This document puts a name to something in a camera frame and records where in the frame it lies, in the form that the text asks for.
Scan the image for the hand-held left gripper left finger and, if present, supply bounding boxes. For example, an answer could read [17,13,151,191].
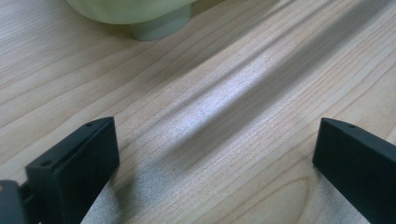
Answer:
[24,116,120,224]

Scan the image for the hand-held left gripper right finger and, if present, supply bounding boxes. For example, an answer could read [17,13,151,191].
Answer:
[312,117,396,224]

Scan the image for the pale green ceramic bowl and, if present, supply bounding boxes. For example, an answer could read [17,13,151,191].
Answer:
[65,0,200,42]

